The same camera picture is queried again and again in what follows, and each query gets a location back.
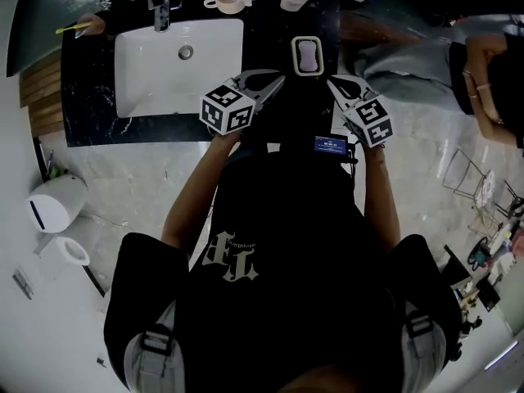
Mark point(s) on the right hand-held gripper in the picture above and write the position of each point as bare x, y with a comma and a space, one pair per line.
370, 119

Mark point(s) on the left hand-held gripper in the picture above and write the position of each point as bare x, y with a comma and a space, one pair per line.
225, 107

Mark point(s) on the white soap dish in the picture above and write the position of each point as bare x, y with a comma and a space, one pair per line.
294, 57

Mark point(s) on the purple bar of soap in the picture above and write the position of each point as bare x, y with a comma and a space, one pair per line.
308, 55

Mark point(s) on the person's right forearm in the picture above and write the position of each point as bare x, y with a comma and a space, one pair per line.
380, 195

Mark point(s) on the person's left forearm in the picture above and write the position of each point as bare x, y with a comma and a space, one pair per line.
196, 186

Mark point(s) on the white light bar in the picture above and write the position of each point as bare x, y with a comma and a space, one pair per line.
501, 354

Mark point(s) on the small device with blue screen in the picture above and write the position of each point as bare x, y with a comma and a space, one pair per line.
330, 144

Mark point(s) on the white ceramic sink basin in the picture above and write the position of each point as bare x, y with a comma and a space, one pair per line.
143, 68

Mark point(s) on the chrome faucet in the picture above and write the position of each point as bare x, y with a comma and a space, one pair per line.
160, 10

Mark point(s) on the brown tumbler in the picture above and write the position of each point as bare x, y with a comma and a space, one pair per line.
95, 23

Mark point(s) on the person's black printed t-shirt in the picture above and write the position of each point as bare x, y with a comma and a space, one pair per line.
294, 285

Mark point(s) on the yellow toothbrush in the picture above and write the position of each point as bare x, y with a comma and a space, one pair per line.
73, 27

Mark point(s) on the black tripod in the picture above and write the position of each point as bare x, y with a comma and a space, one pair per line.
511, 203

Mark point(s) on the black box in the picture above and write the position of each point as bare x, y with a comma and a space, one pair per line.
456, 268

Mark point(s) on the wooden slatted panel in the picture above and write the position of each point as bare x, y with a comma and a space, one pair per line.
41, 96

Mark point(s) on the white pedal bin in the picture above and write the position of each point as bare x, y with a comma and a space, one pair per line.
53, 203

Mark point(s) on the white toilet brush holder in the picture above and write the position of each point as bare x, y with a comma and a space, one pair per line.
73, 250

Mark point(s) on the metal wall bracket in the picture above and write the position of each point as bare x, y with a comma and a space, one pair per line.
22, 283

